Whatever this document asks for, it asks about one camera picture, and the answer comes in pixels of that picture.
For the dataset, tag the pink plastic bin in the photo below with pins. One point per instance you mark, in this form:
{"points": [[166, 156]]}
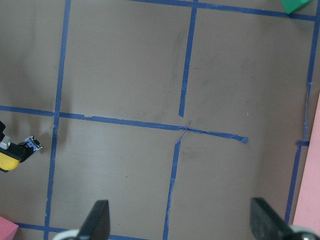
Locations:
{"points": [[307, 210]]}

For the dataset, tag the yellow push button switch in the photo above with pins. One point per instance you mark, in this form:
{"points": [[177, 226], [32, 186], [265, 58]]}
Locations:
{"points": [[16, 154]]}

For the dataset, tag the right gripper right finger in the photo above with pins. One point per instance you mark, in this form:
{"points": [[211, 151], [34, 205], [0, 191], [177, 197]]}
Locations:
{"points": [[265, 223]]}

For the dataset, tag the pink cube near centre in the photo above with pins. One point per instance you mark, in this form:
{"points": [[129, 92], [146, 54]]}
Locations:
{"points": [[8, 229]]}

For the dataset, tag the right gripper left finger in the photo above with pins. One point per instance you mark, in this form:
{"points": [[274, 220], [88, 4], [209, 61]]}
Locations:
{"points": [[97, 225]]}

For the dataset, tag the green cube near bin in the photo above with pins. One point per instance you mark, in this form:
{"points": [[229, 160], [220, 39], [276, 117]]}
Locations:
{"points": [[290, 6]]}

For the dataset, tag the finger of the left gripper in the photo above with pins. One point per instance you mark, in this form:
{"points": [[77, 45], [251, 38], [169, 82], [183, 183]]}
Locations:
{"points": [[2, 135]]}

